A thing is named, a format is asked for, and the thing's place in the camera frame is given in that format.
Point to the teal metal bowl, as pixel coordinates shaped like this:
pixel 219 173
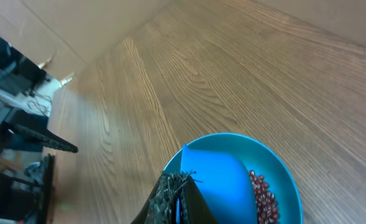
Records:
pixel 258 157

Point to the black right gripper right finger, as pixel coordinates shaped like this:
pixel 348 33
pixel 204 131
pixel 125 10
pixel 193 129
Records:
pixel 192 208

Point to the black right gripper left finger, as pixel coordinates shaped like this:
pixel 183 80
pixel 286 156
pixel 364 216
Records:
pixel 160 207

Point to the red beans in bowl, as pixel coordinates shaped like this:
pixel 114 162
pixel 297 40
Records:
pixel 265 200

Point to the blue plastic measuring scoop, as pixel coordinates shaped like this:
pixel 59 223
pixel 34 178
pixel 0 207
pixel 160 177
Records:
pixel 224 184

